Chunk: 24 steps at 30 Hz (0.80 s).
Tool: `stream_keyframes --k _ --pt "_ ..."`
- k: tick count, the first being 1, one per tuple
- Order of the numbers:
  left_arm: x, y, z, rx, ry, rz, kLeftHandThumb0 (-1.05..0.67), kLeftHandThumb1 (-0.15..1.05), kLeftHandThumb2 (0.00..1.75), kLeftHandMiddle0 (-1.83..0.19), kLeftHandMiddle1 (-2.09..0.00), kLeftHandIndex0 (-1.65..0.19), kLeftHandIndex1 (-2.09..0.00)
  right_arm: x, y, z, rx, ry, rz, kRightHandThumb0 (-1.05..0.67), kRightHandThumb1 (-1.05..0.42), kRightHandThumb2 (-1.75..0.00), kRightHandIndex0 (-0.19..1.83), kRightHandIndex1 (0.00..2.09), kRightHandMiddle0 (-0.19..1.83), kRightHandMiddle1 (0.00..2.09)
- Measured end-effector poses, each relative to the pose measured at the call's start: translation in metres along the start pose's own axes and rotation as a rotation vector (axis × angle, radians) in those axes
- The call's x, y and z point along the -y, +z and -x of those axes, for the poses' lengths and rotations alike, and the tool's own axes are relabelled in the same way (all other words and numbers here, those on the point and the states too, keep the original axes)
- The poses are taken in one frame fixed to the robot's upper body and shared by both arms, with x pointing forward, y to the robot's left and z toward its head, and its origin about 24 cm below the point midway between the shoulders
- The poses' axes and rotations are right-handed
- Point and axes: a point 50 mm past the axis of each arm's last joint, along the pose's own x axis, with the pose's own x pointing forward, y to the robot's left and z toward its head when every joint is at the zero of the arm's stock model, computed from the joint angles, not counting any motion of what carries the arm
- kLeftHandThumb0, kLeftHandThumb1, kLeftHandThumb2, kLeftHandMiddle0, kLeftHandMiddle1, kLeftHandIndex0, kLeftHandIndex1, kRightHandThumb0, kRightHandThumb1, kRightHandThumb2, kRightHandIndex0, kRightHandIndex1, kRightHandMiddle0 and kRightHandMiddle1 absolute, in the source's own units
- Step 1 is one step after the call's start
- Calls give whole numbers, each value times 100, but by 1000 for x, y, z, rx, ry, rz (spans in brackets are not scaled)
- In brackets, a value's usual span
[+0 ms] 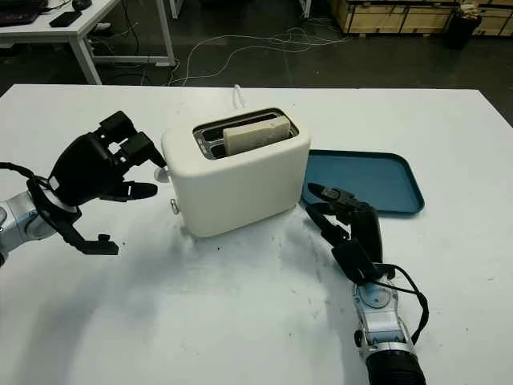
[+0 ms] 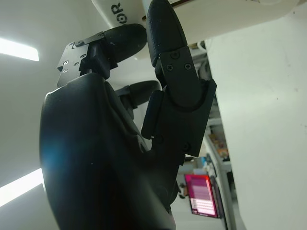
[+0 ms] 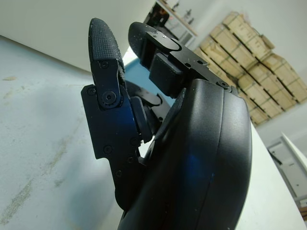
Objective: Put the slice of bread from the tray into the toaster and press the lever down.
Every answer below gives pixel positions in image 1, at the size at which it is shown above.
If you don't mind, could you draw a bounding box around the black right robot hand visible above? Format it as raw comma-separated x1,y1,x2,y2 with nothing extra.
305,182,384,264

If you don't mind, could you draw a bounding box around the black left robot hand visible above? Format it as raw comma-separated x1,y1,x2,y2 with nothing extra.
50,111,168,208

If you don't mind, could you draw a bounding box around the wooden crate stack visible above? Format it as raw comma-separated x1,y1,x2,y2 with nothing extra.
330,0,460,35

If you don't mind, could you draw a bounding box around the black keyboard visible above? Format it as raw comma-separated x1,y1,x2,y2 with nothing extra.
0,0,47,27

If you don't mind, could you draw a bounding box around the black waste bin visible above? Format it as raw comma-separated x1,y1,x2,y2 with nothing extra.
445,3,482,50

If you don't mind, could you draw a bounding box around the white table frame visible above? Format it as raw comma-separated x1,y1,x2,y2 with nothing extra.
168,0,310,19

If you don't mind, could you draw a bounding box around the pale slice of bread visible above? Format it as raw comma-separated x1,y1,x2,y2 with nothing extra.
223,115,290,156

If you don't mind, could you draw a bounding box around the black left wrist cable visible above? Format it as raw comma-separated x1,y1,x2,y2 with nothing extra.
0,161,53,189

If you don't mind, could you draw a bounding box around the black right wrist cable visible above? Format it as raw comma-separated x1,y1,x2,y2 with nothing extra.
372,262,430,344

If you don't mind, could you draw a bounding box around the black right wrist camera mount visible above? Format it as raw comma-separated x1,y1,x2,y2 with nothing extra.
331,237,380,286

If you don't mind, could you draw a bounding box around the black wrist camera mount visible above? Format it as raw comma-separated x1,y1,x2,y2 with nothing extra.
331,237,380,286
26,178,120,257

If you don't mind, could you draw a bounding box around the white floor cable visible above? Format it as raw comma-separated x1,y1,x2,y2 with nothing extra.
168,26,349,86

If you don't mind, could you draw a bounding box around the blue plastic tray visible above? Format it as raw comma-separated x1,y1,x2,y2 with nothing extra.
299,149,426,217

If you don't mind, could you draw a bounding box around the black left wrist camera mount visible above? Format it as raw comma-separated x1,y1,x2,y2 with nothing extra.
26,178,120,257

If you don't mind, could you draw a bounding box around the black smartphone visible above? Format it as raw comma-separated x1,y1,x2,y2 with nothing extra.
49,11,83,28

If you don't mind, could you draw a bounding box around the white two-slot toaster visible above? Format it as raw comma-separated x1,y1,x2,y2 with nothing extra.
161,106,313,238

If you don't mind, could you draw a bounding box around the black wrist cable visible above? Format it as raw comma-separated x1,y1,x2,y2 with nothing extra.
372,262,430,344
0,161,53,189

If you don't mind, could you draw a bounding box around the pale wooden crate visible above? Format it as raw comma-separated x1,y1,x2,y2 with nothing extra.
475,0,513,37

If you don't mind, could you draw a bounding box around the white office desk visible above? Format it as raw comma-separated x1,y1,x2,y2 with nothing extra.
0,0,176,85

